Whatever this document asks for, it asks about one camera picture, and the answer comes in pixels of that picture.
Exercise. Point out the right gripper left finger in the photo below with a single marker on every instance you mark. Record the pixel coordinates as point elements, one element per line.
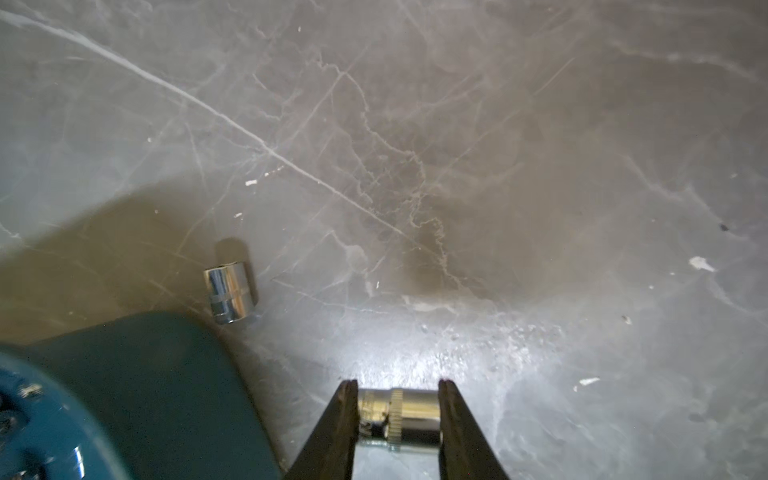
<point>329,451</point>

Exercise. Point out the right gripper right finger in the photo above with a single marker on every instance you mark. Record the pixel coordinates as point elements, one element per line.
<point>465,452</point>

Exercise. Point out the chrome socket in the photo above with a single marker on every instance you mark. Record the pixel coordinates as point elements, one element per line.
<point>399,419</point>
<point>229,292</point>

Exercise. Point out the teal plastic storage box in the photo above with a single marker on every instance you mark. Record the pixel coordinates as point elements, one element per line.
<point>149,396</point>

